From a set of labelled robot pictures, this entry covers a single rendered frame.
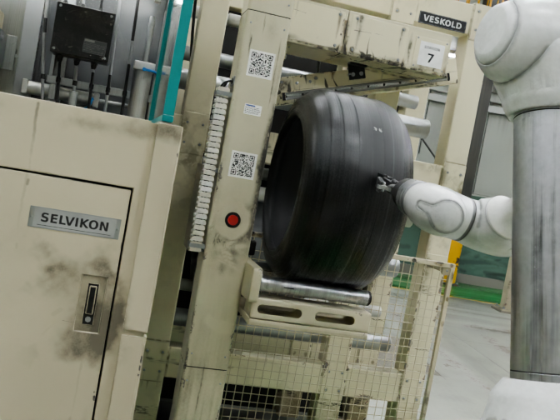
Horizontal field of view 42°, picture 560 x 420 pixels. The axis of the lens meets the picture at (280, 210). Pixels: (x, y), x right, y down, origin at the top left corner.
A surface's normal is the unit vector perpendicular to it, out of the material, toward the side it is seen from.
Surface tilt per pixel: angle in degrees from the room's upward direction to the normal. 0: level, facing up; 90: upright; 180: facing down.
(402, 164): 70
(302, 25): 90
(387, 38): 90
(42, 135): 90
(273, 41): 90
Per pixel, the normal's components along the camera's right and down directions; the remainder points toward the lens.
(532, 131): -0.74, -0.15
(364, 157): 0.28, -0.27
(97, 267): 0.22, 0.09
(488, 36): -0.91, -0.22
